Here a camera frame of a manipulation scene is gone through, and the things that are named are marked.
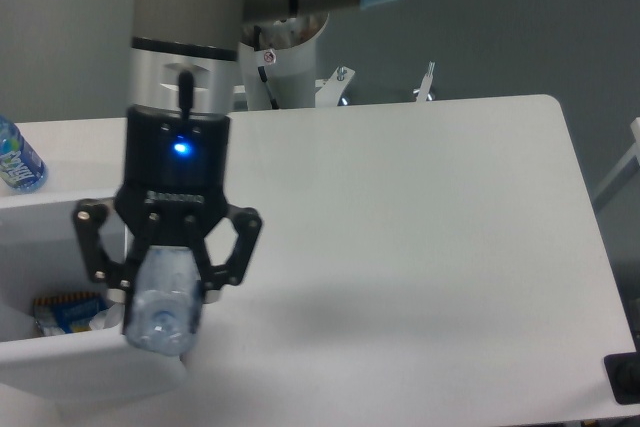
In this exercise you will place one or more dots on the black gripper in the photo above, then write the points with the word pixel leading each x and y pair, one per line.
pixel 174 168

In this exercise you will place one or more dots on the clear plastic bottle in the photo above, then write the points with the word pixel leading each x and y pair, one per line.
pixel 165 311

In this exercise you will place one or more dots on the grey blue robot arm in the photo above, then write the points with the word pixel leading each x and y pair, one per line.
pixel 183 55

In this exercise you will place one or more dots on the white plastic trash can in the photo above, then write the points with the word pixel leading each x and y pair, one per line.
pixel 40 257

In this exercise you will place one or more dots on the blue yellow snack packet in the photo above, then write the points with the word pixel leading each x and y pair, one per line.
pixel 67 313

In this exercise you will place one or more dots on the blue labelled water bottle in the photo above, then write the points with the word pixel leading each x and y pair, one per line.
pixel 22 169

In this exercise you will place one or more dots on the black device at table edge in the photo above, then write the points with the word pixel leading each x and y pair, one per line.
pixel 623 374

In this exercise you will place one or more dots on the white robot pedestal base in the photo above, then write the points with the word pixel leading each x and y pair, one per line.
pixel 278 66

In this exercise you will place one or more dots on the white clamp bracket right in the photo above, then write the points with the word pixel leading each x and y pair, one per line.
pixel 425 91

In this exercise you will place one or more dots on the white table leg frame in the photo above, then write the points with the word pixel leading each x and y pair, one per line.
pixel 620 174

